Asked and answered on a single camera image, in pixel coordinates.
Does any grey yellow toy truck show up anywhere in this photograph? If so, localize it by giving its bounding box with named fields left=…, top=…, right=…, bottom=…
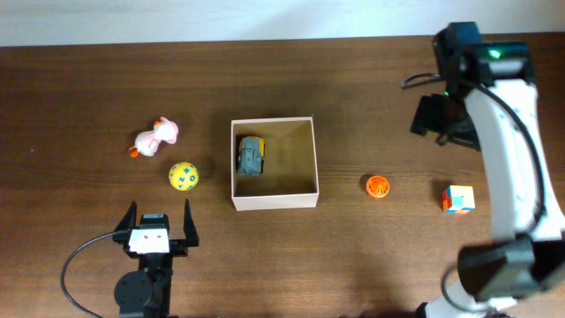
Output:
left=237, top=136, right=265, bottom=177

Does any left black cable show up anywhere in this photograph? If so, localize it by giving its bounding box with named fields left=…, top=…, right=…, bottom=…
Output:
left=60, top=231, right=129, bottom=318

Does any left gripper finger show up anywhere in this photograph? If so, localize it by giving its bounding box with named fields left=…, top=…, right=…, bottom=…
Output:
left=183, top=199, right=199, bottom=241
left=115, top=201, right=137, bottom=231

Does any colourful puzzle cube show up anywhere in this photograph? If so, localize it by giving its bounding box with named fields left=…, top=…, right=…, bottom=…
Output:
left=442, top=185, right=475, bottom=215

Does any pink white toy duck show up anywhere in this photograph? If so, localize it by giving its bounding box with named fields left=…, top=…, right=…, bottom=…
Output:
left=128, top=117, right=179, bottom=158

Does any yellow letter ball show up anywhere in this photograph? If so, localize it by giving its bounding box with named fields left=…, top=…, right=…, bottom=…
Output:
left=168, top=162, right=200, bottom=191

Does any pink cardboard box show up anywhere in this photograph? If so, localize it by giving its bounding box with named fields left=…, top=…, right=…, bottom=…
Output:
left=230, top=117, right=320, bottom=211

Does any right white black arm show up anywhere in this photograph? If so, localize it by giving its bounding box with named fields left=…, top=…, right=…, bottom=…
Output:
left=403, top=22, right=564, bottom=317

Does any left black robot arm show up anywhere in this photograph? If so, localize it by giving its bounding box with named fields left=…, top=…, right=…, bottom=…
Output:
left=112, top=201, right=200, bottom=318

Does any orange round toy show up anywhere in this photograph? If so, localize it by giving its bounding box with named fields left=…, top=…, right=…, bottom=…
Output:
left=365, top=175, right=390, bottom=200

